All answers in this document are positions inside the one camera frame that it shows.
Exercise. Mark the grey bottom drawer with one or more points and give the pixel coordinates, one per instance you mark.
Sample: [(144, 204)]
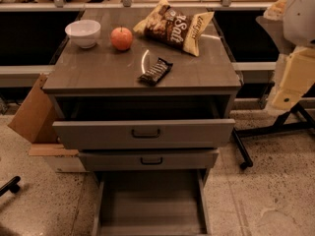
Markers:
[(151, 203)]

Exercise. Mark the red apple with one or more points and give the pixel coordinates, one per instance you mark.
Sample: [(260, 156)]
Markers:
[(121, 38)]

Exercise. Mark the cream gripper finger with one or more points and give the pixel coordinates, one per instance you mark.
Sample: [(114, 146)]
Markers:
[(298, 78)]

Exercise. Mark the dark chocolate bar wrapper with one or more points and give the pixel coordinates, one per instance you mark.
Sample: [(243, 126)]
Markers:
[(156, 72)]

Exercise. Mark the grey top drawer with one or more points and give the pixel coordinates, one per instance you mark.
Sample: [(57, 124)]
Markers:
[(141, 122)]

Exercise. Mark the grey drawer cabinet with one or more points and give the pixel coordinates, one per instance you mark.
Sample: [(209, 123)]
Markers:
[(103, 71)]

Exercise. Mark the black chair caster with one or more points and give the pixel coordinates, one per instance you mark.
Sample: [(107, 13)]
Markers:
[(11, 186)]

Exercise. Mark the brown cardboard box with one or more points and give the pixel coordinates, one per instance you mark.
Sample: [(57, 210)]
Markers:
[(33, 122)]

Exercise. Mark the grey drawer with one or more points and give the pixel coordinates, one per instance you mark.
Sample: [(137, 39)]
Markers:
[(151, 203), (141, 122), (149, 159)]

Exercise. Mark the yellow brown chip bag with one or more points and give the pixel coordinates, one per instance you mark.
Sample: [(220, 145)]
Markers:
[(172, 27)]

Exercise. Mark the white bowl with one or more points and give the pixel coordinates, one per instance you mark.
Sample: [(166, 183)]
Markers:
[(84, 33)]

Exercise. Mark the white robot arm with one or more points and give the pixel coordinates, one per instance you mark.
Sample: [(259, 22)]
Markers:
[(298, 18)]

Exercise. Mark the grey middle drawer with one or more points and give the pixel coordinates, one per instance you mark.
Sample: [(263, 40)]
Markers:
[(149, 159)]

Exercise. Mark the black table stand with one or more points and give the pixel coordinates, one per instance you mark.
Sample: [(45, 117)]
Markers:
[(260, 91)]

